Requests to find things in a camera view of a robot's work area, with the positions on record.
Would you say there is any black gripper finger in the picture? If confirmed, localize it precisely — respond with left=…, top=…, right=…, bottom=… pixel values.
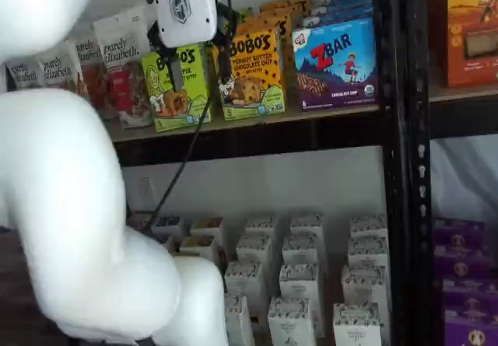
left=146, top=22, right=184, bottom=93
left=212, top=2, right=235, bottom=85

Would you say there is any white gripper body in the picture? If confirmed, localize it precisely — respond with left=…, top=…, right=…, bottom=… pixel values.
left=149, top=0, right=218, bottom=49

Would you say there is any orange Bobo's box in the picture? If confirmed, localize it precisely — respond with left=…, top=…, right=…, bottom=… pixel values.
left=212, top=30, right=287, bottom=122
left=259, top=0, right=313, bottom=9
left=258, top=2, right=305, bottom=23
left=240, top=11, right=293, bottom=51

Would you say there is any particle board shelf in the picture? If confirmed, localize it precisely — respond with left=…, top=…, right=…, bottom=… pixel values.
left=104, top=103, right=381, bottom=143

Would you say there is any black metal shelf rack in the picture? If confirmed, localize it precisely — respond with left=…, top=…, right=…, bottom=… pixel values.
left=110, top=0, right=408, bottom=346

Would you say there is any blue striped granola box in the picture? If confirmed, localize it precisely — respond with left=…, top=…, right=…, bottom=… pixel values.
left=153, top=215, right=184, bottom=238

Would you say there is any yellow striped granola box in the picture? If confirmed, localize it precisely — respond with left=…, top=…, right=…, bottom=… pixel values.
left=189, top=216, right=225, bottom=246
left=178, top=234, right=217, bottom=264

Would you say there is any black neighbouring shelf rack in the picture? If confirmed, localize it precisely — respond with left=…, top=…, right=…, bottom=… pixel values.
left=404, top=0, right=498, bottom=346

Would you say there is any large orange snack box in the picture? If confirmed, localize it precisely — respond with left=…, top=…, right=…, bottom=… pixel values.
left=442, top=0, right=498, bottom=89

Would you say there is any purple snack box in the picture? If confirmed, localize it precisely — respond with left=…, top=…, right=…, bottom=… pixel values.
left=433, top=216, right=486, bottom=250
left=443, top=307, right=498, bottom=346
left=433, top=244, right=490, bottom=281
left=441, top=277, right=498, bottom=313

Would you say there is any red label granola bag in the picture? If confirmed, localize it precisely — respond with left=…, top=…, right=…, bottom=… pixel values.
left=93, top=5, right=155, bottom=130

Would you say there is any orange label granola bag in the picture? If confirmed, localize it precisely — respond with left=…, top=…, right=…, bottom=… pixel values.
left=73, top=30, right=110, bottom=121

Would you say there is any white granola bag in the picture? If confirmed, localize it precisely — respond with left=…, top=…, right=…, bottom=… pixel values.
left=5, top=58, right=43, bottom=91
left=37, top=41, right=86, bottom=95

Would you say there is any white patterned carton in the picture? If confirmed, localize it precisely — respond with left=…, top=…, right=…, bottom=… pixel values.
left=346, top=236, right=390, bottom=270
left=289, top=211, right=325, bottom=242
left=332, top=302, right=383, bottom=346
left=341, top=264, right=388, bottom=309
left=244, top=214, right=279, bottom=242
left=223, top=260, right=268, bottom=304
left=278, top=262, right=322, bottom=304
left=235, top=232, right=273, bottom=269
left=223, top=293, right=256, bottom=346
left=349, top=214, right=388, bottom=243
left=267, top=296, right=317, bottom=346
left=282, top=232, right=324, bottom=269

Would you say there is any white plastic sheet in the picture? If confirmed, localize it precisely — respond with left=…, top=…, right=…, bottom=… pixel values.
left=430, top=135, right=498, bottom=222

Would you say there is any black cable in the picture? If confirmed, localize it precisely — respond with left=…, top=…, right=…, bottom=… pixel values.
left=140, top=0, right=236, bottom=233

